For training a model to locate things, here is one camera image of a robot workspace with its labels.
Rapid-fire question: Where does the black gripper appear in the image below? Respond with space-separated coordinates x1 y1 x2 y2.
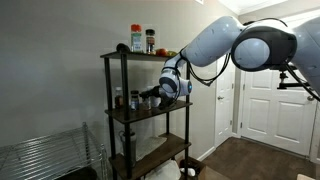
139 85 166 102

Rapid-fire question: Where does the dark blue label spice jar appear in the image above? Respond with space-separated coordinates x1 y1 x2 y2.
129 89 140 111

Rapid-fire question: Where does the white cap dark sauce bottle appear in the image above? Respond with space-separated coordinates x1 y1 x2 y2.
114 86 125 110

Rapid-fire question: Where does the black cap spice bottle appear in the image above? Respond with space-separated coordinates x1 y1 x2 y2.
145 28 156 55

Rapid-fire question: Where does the orange cap spice bottle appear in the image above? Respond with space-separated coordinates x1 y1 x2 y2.
130 23 144 54

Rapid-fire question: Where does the white plastic bottle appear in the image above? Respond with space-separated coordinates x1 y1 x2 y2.
179 167 197 178

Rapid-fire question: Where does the orange round fruit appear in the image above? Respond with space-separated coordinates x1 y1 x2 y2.
155 48 170 57

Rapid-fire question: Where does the dark avocado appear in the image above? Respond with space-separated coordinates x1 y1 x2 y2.
115 42 132 53

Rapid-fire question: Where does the grey patterned towel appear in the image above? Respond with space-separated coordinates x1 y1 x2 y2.
134 135 168 162

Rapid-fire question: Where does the white bag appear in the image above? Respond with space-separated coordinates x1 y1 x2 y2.
143 159 183 180

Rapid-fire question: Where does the narrow white door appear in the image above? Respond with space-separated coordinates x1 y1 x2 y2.
214 54 236 148

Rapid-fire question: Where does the brown cardboard box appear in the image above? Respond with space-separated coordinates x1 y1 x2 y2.
178 156 232 180

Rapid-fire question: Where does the wide white panel door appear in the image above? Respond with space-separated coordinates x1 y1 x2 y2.
240 66 319 158

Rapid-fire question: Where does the tan box corner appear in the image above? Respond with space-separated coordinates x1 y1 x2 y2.
296 173 317 180

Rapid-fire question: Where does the black frame wood shelf unit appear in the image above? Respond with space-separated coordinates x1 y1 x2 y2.
99 50 195 180

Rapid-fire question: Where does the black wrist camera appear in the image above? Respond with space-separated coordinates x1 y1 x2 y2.
158 96 177 110

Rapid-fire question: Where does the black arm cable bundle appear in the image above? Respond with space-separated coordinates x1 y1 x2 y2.
169 17 320 103

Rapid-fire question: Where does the chrome wire rack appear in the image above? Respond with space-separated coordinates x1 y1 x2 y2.
0 121 110 180

